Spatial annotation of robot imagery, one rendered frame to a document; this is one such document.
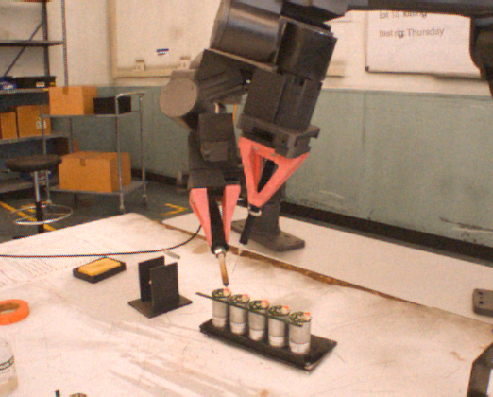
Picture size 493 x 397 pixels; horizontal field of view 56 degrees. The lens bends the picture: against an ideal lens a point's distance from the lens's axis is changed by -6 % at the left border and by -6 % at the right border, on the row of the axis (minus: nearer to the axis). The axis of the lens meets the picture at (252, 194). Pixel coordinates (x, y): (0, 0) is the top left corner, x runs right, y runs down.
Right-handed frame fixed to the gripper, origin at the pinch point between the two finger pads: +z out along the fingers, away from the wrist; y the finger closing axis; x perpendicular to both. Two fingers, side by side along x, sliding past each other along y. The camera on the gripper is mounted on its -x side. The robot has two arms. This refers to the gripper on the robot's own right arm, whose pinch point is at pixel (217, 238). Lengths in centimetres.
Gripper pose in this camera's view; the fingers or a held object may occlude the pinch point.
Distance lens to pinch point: 68.7
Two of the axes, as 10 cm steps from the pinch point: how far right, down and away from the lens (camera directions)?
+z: 1.0, 9.6, -2.5
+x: -1.6, 2.7, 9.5
